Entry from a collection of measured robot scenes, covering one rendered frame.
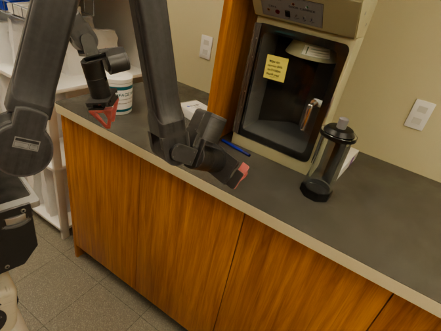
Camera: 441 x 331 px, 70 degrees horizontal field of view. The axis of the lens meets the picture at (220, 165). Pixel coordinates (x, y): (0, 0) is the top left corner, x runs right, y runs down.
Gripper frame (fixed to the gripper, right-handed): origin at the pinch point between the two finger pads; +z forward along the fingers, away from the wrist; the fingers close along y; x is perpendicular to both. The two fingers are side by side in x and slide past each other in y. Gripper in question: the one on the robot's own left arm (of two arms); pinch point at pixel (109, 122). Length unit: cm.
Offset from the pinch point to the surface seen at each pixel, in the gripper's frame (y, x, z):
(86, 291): 5, 40, 99
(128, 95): 32.4, 3.2, 5.2
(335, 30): 7, -68, -22
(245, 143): 17, -43, 20
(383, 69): 38, -99, 1
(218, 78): 17.3, -34.3, -5.9
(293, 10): 12, -57, -27
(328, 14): 5, -65, -27
